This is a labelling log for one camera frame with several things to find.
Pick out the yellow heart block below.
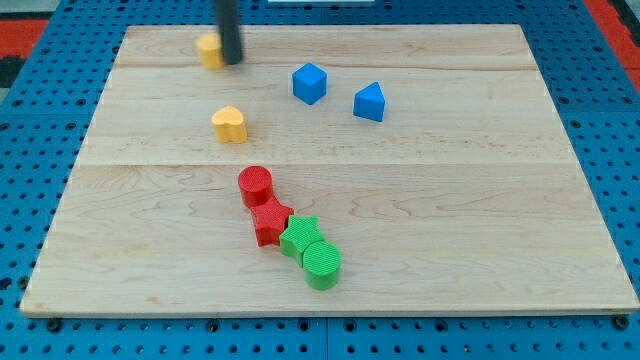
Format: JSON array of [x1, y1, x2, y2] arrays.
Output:
[[211, 106, 248, 143]]

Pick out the yellow hexagon block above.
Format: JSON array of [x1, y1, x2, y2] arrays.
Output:
[[196, 33, 226, 70]]

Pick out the light wooden board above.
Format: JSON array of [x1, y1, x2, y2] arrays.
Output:
[[20, 25, 639, 318]]

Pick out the green star block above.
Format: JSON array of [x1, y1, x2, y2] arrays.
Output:
[[279, 215, 325, 267]]

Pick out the red star block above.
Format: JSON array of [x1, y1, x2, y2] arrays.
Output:
[[249, 196, 295, 247]]

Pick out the red cylinder block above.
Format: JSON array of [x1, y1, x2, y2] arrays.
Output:
[[237, 166, 273, 208]]

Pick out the green cylinder block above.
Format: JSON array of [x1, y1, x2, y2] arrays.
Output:
[[302, 241, 341, 290]]

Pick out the blue triangle block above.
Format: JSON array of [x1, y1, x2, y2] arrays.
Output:
[[353, 82, 386, 122]]

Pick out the blue cube block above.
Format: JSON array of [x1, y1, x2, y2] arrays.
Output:
[[292, 63, 328, 105]]

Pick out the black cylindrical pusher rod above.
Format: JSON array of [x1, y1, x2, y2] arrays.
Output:
[[214, 0, 243, 65]]

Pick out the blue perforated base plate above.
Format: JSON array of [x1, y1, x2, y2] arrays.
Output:
[[1, 1, 639, 359]]

